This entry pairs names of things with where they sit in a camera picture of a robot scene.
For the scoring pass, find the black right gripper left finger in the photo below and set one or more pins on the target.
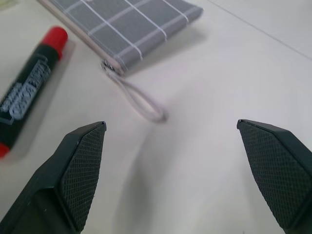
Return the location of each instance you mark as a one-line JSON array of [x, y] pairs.
[[73, 175]]

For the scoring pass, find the black marker with red cap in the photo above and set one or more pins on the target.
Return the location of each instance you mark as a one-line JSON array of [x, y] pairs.
[[29, 85]]

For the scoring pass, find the grey checked pencil pouch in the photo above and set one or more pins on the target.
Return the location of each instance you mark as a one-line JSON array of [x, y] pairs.
[[136, 26]]

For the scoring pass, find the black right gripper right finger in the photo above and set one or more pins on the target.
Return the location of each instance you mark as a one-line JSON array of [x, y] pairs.
[[278, 175]]

